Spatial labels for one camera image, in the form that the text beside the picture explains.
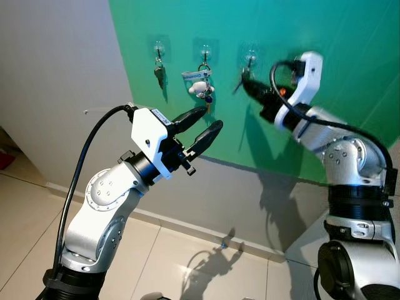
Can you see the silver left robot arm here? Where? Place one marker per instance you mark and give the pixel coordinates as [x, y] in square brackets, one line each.
[106, 200]

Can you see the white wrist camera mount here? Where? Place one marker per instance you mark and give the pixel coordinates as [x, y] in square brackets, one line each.
[147, 131]
[310, 75]

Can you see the clear adhesive wall hook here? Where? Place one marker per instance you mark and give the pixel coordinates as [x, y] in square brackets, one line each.
[205, 49]
[159, 47]
[250, 53]

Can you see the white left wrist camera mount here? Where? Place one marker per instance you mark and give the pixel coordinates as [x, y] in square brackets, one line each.
[147, 131]

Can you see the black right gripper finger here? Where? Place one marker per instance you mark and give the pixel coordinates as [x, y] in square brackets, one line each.
[259, 81]
[253, 92]

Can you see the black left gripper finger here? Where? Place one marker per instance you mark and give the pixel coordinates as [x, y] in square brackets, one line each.
[190, 117]
[206, 137]

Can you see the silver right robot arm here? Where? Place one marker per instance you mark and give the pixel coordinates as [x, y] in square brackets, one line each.
[350, 162]

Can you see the green wall board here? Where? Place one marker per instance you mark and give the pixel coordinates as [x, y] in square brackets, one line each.
[350, 25]

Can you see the dark key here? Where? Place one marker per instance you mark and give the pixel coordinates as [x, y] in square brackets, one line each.
[159, 75]

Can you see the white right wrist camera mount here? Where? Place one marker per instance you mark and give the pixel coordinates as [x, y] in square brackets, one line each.
[310, 75]

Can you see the red cloth bundle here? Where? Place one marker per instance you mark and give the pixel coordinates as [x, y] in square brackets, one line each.
[5, 159]

